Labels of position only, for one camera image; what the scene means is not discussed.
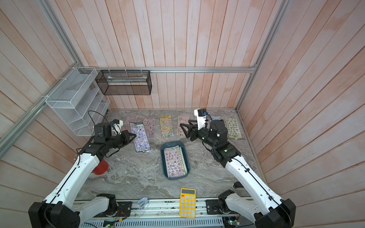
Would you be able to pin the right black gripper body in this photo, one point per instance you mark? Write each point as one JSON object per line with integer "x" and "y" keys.
{"x": 206, "y": 137}

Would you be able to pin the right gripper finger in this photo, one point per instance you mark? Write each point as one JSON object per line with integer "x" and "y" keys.
{"x": 188, "y": 126}
{"x": 190, "y": 133}

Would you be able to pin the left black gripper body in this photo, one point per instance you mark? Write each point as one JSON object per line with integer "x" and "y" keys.
{"x": 116, "y": 141}

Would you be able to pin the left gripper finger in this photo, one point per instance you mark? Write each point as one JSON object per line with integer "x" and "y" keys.
{"x": 127, "y": 134}
{"x": 128, "y": 139}

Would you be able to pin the cat sticker sheet pink blue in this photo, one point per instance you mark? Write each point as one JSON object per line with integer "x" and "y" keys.
{"x": 129, "y": 119}

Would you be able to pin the purple cartoon sticker sheet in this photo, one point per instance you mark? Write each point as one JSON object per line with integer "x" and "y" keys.
{"x": 141, "y": 141}

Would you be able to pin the blue penguin sticker sheet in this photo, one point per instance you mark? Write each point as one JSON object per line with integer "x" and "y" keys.
{"x": 215, "y": 117}

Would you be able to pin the yellow green sticker sheet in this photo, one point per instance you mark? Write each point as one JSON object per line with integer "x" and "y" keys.
{"x": 166, "y": 126}

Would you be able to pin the teal storage tray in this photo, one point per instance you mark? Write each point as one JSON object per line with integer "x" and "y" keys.
{"x": 173, "y": 144}

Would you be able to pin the pink character sticker sheet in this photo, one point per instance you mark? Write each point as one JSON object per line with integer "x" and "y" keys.
{"x": 174, "y": 162}

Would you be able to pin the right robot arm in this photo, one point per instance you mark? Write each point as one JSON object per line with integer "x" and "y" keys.
{"x": 266, "y": 209}

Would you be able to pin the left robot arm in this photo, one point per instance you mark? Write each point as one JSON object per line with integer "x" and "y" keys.
{"x": 56, "y": 210}

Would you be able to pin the bottom sticker sheet in tray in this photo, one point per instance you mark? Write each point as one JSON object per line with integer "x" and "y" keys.
{"x": 181, "y": 120}

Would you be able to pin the pencil holder with pencils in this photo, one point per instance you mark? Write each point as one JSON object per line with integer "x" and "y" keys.
{"x": 99, "y": 168}

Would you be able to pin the black mesh basket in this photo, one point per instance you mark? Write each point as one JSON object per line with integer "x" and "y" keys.
{"x": 124, "y": 82}

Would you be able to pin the yellow calculator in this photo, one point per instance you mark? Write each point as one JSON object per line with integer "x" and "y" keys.
{"x": 187, "y": 207}

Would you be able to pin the blue stapler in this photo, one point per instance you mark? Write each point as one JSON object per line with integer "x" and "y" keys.
{"x": 143, "y": 202}

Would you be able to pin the green circuit board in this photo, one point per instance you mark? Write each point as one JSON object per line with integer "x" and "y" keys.
{"x": 230, "y": 222}

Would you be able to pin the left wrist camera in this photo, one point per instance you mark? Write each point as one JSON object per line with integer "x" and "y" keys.
{"x": 117, "y": 126}

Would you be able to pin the white wire mesh shelf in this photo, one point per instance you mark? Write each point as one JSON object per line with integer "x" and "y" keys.
{"x": 78, "y": 103}

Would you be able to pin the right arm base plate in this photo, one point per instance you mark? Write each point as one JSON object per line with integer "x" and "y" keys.
{"x": 218, "y": 207}

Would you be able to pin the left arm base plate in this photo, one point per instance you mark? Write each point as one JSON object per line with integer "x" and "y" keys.
{"x": 123, "y": 209}

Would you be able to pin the aluminium front rail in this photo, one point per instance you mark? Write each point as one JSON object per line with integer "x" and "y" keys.
{"x": 170, "y": 204}

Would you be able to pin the white vented cable duct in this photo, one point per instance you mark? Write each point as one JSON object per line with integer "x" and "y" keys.
{"x": 203, "y": 222}

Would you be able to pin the aluminium wall rail left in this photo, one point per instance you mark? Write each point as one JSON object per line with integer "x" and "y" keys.
{"x": 17, "y": 130}

